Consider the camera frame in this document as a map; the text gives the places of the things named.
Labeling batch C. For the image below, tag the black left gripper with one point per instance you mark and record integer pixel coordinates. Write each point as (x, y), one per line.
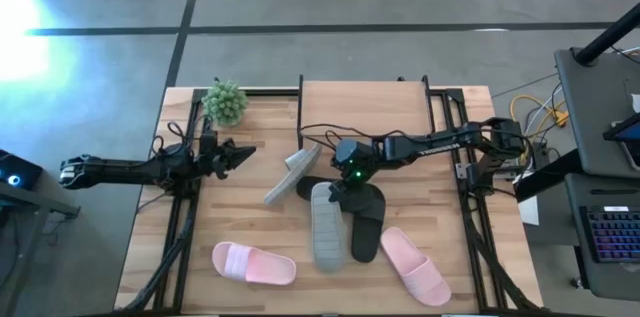
(217, 164)

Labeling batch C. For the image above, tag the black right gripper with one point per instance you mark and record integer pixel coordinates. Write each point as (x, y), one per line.
(357, 157)

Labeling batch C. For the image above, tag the grey rubber slide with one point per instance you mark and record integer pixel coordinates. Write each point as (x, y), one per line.
(327, 229)
(295, 172)

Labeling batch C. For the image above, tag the black rubber slide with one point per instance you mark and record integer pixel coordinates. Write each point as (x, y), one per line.
(367, 237)
(305, 188)

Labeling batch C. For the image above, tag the pink rubber slide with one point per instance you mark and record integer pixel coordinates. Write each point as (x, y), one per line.
(255, 264)
(415, 267)

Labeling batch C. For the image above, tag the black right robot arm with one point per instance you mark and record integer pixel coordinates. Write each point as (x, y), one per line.
(430, 147)

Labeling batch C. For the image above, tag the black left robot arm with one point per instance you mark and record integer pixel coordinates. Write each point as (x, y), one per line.
(125, 169)

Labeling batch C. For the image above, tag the wooden shelf with black legs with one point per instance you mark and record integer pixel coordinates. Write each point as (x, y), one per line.
(360, 104)

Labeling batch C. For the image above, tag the green plant in grey pot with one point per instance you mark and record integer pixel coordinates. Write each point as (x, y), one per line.
(225, 103)

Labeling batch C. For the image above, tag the white paper sheet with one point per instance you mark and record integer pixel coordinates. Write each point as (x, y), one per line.
(529, 212)

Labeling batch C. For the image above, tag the black power box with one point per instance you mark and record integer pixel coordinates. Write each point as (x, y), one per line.
(540, 154)

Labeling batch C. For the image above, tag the black slanted support bar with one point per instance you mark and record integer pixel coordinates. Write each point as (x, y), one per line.
(545, 177)

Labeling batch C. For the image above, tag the black device with blue light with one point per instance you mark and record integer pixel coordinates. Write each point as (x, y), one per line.
(22, 169)

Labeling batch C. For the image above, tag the grey desk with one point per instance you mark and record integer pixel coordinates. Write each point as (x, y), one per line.
(575, 192)
(595, 107)

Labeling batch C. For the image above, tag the backlit black keyboard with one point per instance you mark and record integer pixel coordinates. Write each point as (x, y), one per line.
(615, 234)

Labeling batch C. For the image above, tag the black tablet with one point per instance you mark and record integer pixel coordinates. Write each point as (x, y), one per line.
(631, 134)

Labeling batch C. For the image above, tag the black round pole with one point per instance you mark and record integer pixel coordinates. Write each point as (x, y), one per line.
(607, 34)

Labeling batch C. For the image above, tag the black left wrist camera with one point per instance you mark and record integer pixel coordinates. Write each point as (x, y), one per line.
(209, 139)

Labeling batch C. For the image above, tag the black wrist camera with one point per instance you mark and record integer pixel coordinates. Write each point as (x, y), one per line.
(209, 139)
(340, 192)

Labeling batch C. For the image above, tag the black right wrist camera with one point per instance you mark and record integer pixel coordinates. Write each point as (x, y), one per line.
(340, 192)

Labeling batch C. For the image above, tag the black aluminium table frame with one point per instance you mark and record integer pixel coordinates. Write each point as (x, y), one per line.
(265, 92)

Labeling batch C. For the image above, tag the grey metal bracket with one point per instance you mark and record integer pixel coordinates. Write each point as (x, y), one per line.
(461, 171)

